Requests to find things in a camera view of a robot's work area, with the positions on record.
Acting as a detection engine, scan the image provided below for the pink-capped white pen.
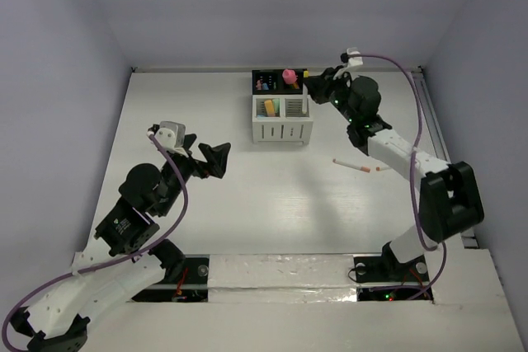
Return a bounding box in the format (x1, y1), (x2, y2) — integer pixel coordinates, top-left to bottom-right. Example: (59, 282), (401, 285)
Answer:
(332, 158), (371, 173)

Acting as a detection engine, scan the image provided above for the orange pink pastel highlighter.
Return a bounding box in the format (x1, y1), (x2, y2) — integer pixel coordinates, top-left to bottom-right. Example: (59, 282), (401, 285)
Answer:
(264, 99), (276, 117)

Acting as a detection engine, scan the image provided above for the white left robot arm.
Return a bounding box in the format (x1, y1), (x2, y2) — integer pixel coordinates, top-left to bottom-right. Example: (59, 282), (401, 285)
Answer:
(1, 128), (231, 351)

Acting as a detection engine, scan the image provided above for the white four-slot pen organizer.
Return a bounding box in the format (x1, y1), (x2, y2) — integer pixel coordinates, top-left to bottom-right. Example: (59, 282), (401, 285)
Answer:
(252, 68), (314, 144)

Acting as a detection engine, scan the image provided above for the aluminium rail right edge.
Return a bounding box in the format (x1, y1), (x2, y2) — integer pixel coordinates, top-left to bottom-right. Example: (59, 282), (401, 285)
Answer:
(411, 67), (484, 250)

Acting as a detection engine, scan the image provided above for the yellow-capped white pen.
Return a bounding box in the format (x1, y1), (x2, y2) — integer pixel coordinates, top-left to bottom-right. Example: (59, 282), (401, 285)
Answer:
(301, 69), (309, 115)

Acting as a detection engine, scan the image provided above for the pink glue stick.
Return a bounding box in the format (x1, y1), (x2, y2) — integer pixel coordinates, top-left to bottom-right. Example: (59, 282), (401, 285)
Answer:
(282, 69), (299, 89)

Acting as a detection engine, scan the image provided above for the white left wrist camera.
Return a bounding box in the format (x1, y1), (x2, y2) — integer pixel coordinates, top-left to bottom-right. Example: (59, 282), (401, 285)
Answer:
(147, 121), (186, 153)

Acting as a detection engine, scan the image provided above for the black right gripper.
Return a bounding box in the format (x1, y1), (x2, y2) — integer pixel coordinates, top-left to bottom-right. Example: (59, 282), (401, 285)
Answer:
(304, 65), (359, 124)

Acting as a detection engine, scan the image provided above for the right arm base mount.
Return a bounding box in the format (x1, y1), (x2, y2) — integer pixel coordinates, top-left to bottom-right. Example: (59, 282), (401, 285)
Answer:
(347, 256), (433, 303)

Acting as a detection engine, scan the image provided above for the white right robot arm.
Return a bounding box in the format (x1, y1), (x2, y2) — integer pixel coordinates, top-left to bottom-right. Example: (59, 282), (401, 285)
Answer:
(304, 68), (484, 279)

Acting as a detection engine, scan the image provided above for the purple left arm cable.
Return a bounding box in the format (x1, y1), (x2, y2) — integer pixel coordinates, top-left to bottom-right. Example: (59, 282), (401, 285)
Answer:
(1, 131), (191, 351)

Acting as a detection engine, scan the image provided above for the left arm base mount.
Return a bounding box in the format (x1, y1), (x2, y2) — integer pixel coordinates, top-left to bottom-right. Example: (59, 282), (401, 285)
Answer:
(131, 256), (210, 303)

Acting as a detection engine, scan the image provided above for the long green highlighter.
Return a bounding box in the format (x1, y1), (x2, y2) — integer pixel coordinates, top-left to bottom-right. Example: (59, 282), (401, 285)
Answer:
(271, 98), (280, 116)

